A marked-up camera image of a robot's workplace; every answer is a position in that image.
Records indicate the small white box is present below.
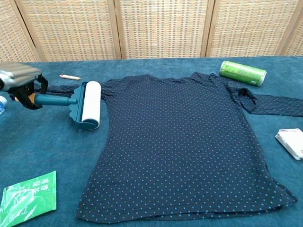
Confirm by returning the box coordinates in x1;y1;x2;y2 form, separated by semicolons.
275;127;303;162

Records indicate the clear plastic water bottle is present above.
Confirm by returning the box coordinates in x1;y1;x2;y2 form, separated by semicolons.
0;95;9;117

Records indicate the short wooden pencil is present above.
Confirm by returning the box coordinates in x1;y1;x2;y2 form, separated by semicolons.
59;74;82;81

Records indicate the teal table cover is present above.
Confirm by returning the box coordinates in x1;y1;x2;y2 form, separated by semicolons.
0;55;303;227

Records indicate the green sachet packet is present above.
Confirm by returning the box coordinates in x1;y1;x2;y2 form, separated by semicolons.
0;170;57;227

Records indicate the green drink can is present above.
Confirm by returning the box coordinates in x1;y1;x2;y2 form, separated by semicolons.
219;61;268;88

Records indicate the woven bamboo folding screen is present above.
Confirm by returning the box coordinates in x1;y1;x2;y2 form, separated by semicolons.
0;0;303;63

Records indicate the navy polka dot shirt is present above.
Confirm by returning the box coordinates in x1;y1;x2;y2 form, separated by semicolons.
33;72;303;219

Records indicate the blue-green lint roller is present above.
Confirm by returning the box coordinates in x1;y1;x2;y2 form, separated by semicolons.
13;81;102;131

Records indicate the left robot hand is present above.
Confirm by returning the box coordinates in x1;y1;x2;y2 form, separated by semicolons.
0;62;49;111

